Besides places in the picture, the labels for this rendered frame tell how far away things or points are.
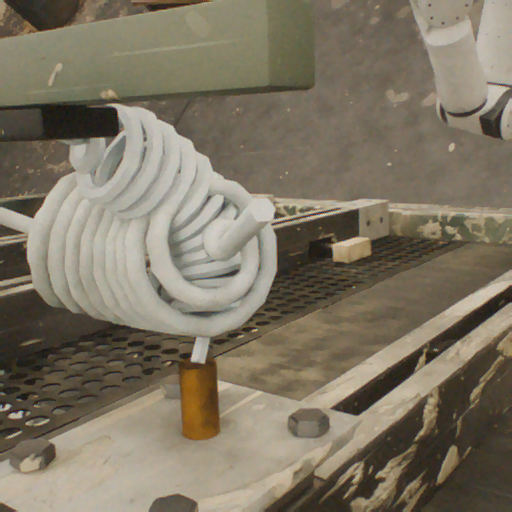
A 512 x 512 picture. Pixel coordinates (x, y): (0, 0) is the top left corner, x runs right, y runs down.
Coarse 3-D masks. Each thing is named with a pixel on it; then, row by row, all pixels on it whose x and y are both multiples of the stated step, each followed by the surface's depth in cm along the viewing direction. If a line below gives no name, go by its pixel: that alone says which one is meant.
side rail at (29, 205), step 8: (0, 200) 186; (8, 200) 186; (16, 200) 187; (24, 200) 189; (32, 200) 191; (40, 200) 193; (8, 208) 185; (16, 208) 187; (24, 208) 189; (32, 208) 191; (40, 208) 193
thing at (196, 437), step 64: (0, 128) 21; (64, 128) 20; (128, 128) 23; (128, 192) 24; (192, 256) 26; (448, 320) 54; (192, 384) 27; (384, 384) 44; (448, 384) 42; (64, 448) 27; (128, 448) 27; (192, 448) 27; (256, 448) 26; (320, 448) 26; (384, 448) 36; (448, 448) 43
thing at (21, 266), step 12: (0, 240) 103; (12, 240) 102; (24, 240) 102; (0, 252) 99; (12, 252) 101; (24, 252) 102; (0, 264) 99; (12, 264) 101; (24, 264) 103; (0, 276) 99; (12, 276) 101
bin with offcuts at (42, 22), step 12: (12, 0) 448; (24, 0) 447; (36, 0) 449; (48, 0) 453; (60, 0) 458; (72, 0) 466; (24, 12) 457; (36, 12) 456; (48, 12) 458; (60, 12) 462; (72, 12) 468; (36, 24) 467; (48, 24) 465; (60, 24) 468
